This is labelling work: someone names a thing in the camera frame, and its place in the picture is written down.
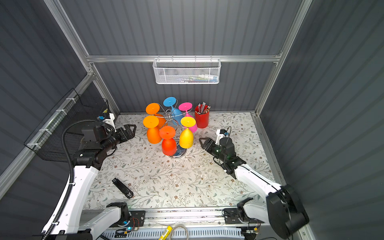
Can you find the yellow marker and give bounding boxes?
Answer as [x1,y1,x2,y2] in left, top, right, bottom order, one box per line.
[159,226,173,240]

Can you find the front orange wine glass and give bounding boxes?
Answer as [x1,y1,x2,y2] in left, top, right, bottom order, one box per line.
[143,116,162,144]

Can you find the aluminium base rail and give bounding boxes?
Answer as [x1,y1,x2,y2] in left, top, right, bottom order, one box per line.
[74,206,271,229]

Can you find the blue wine glass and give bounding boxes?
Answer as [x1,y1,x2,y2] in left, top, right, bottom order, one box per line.
[163,97,183,125]

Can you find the pencils in red cup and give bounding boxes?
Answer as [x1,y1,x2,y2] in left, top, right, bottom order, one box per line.
[195,102,211,115]

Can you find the white wire wall basket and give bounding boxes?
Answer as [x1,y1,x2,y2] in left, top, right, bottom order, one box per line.
[153,58,222,85]

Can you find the orange wine glass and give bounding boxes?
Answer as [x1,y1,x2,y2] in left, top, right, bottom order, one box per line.
[143,116,162,144]
[146,103,166,129]

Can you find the red pencil cup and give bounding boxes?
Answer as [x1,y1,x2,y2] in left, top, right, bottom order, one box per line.
[195,106,210,129]

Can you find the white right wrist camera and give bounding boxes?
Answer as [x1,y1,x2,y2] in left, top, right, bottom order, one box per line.
[216,129,229,145]

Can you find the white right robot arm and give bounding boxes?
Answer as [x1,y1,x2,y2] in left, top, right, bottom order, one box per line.
[199,137,310,239]

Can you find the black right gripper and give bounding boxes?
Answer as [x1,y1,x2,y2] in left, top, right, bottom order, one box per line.
[199,137,227,164]

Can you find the yellow wine glass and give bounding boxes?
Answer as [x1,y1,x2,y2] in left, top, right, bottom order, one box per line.
[179,117,196,149]

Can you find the red wine glass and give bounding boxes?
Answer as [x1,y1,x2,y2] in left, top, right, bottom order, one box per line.
[159,126,177,156]

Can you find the black corrugated cable conduit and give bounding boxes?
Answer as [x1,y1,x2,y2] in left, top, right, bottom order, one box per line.
[40,119,100,240]

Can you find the back orange wine glass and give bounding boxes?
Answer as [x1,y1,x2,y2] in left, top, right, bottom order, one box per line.
[146,103,166,129]

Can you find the black stapler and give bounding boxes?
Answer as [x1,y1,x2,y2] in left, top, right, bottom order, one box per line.
[112,178,134,199]

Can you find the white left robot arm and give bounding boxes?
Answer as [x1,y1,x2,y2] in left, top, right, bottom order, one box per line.
[37,120,137,240]

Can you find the pink wine glass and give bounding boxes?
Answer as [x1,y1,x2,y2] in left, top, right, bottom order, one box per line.
[179,102,198,133]

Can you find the black wire side basket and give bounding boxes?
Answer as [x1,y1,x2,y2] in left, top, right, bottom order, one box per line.
[23,88,110,163]

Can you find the chrome wine glass rack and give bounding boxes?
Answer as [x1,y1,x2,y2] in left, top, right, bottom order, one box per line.
[159,103,187,159]

